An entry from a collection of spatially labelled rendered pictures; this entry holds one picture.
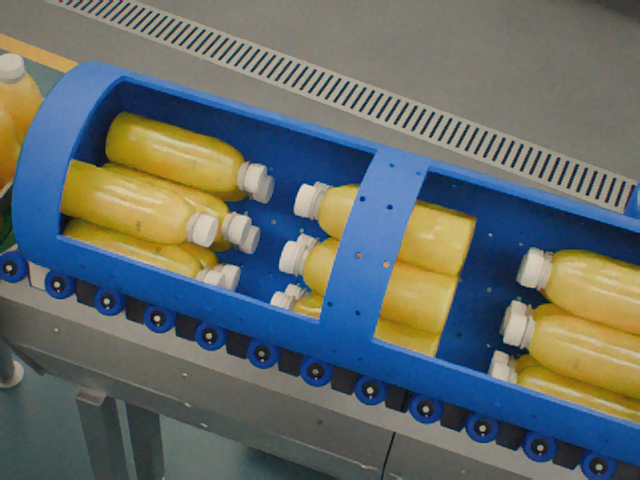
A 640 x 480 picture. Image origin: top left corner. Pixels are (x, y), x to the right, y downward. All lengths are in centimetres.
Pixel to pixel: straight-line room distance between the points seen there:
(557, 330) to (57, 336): 70
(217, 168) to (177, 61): 198
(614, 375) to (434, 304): 22
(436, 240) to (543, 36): 245
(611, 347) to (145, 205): 58
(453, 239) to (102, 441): 85
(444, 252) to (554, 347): 17
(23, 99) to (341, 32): 202
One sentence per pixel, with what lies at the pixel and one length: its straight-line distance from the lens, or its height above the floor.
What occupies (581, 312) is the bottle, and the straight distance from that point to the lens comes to 113.
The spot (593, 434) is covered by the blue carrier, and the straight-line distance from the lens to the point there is 113.
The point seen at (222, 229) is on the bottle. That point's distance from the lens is 124.
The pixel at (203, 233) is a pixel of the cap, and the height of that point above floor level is 112.
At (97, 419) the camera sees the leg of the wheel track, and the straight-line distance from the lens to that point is 166.
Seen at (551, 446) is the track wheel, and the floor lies 97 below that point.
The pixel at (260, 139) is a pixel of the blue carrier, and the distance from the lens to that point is 132.
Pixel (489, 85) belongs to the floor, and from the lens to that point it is 324.
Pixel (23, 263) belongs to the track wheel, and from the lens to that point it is 136.
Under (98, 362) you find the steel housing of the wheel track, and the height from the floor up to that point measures 85.
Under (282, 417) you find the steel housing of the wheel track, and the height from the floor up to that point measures 86.
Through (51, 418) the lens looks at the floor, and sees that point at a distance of 235.
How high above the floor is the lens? 201
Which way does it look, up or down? 49 degrees down
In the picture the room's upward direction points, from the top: 7 degrees clockwise
